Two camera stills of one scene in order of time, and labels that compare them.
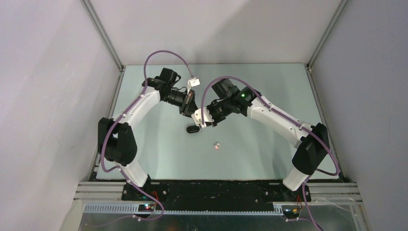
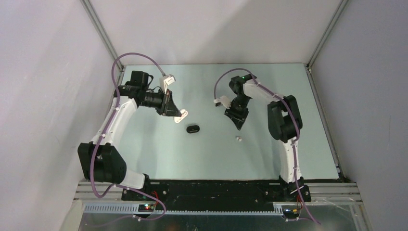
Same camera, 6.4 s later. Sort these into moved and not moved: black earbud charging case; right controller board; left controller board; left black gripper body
Moved: left black gripper body
Not moved: left controller board; black earbud charging case; right controller board
